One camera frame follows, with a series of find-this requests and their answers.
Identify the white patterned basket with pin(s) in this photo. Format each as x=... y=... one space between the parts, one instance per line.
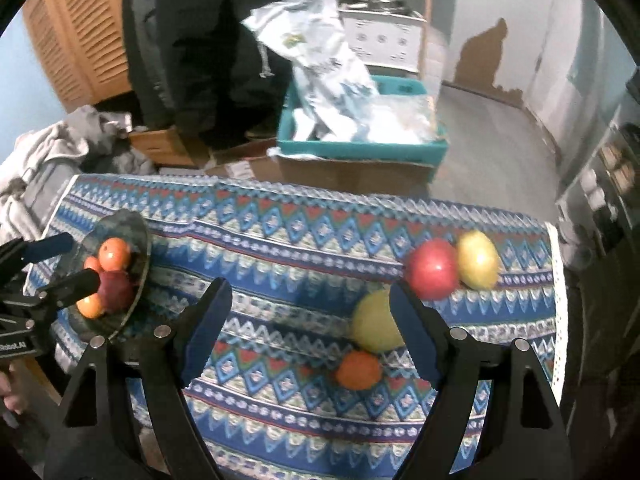
x=382 y=40

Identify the metal pot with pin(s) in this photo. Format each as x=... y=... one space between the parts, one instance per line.
x=375 y=4

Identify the large orange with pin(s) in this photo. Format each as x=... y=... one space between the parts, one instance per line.
x=114 y=254

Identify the wooden drawer box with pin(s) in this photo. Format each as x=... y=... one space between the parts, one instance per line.
x=165 y=147

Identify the white printed sack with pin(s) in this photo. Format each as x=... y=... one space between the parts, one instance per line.
x=315 y=55

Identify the person's left hand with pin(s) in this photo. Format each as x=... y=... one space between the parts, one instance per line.
x=9 y=394

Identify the clear glass plate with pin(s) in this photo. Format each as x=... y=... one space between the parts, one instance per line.
x=135 y=240

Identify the clear plastic bag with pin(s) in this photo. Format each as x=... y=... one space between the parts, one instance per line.
x=400 y=120

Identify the yellow-green apple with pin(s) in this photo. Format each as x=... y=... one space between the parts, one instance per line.
x=375 y=322

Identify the black padded coat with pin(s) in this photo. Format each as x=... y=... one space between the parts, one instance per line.
x=200 y=50

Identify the large cardboard box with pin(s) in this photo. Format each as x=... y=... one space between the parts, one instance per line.
x=360 y=177

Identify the wooden louvered cabinet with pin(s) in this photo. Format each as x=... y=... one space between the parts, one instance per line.
x=75 y=25

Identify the grey hoodie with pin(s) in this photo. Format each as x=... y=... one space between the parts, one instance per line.
x=92 y=127

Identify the shoe rack with shoes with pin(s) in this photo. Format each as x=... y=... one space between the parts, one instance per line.
x=612 y=165

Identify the yellow apple with red blush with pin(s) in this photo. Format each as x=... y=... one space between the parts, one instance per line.
x=478 y=260

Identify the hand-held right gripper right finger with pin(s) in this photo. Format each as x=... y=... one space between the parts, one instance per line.
x=415 y=337

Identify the wooden shelf rack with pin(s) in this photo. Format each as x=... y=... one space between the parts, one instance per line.
x=425 y=10

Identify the pile of grey laundry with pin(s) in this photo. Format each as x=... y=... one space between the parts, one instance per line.
x=30 y=160

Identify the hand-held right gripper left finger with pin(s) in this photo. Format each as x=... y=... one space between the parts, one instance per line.
x=200 y=342

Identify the small orange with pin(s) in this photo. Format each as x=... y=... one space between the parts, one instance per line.
x=91 y=263

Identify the dark crumpled cloth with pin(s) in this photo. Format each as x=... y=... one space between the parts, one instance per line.
x=120 y=157

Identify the cardboard box with red label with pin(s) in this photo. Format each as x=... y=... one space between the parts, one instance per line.
x=240 y=162

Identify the dark red apple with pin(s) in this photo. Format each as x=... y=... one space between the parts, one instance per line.
x=117 y=292

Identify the blue patterned tablecloth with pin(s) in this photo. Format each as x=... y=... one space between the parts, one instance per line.
x=300 y=260

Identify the teal plastic crate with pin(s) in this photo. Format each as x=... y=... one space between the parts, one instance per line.
x=360 y=152

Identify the grey shoe rack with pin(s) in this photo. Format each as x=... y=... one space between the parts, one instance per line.
x=600 y=190

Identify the bright red apple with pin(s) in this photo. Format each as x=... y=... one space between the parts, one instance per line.
x=432 y=270

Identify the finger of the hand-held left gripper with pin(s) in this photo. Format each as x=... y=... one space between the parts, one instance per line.
x=47 y=246
x=72 y=285

